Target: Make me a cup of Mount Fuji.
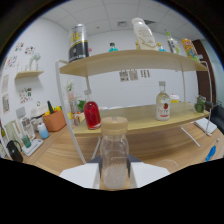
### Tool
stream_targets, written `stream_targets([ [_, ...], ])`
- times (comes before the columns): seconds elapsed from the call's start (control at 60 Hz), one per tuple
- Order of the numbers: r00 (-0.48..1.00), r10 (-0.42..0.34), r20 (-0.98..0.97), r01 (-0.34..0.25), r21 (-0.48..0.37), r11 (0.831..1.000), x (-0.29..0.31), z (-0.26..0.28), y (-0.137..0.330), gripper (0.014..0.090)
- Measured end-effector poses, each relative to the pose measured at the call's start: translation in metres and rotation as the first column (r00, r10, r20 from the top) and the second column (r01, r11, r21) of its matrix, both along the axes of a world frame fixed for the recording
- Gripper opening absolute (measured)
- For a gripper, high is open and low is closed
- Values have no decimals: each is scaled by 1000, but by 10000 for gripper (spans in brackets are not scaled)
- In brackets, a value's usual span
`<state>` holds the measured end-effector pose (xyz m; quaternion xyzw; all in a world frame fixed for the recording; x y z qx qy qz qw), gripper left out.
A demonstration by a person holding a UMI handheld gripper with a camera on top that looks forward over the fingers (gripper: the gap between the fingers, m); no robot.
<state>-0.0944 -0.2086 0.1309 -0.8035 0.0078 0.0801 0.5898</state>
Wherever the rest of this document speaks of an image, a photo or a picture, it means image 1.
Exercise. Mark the black kettle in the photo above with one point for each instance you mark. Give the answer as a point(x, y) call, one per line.
point(14, 151)

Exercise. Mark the gripper right finger white block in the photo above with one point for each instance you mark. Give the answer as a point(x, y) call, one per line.
point(148, 173)

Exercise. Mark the two-tier wooden shelf rack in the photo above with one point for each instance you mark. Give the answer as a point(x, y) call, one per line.
point(140, 61)

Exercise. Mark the clear jar wooden lid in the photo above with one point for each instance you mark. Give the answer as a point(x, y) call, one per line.
point(114, 153)

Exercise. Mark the small teal bottle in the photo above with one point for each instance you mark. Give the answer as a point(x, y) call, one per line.
point(112, 48)

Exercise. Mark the yellow cup red lid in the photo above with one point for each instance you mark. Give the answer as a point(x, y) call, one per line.
point(174, 98)

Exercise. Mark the jar of green limes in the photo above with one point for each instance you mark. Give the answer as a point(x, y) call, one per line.
point(200, 104)

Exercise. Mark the gripper left finger white block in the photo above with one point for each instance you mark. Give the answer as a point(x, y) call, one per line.
point(81, 175)

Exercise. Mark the brown door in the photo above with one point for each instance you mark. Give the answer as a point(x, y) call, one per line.
point(204, 71)

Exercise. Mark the green measuring cup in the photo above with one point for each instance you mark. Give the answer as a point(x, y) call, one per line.
point(26, 141)

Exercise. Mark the orange snack packet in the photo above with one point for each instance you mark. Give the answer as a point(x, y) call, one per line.
point(190, 50)

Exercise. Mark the black armchair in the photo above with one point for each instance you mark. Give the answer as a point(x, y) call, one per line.
point(218, 114)

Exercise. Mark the light blue plastic container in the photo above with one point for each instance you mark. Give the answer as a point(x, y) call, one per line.
point(43, 131)

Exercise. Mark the red liquid bottle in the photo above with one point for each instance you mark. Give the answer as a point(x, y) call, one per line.
point(92, 116)

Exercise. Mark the white kitchen scale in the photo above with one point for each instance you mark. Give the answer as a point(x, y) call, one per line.
point(34, 147)

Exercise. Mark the clear bottle red label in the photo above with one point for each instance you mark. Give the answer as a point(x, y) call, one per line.
point(163, 106)

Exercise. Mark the white figurine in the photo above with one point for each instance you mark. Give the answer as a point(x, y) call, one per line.
point(34, 61)

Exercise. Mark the potted plant white pot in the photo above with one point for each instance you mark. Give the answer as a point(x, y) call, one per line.
point(70, 89)

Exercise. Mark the small light blue bottle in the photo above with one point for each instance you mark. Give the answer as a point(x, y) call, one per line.
point(161, 47)

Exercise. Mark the blue liquid bottle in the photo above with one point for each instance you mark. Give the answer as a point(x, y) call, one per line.
point(211, 152)

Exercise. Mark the clear bottle green label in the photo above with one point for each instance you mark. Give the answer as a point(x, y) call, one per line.
point(172, 44)

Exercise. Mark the large black yellow can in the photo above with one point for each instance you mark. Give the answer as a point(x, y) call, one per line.
point(78, 41)

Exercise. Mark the wooden wall shelf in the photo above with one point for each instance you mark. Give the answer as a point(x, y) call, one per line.
point(29, 74)

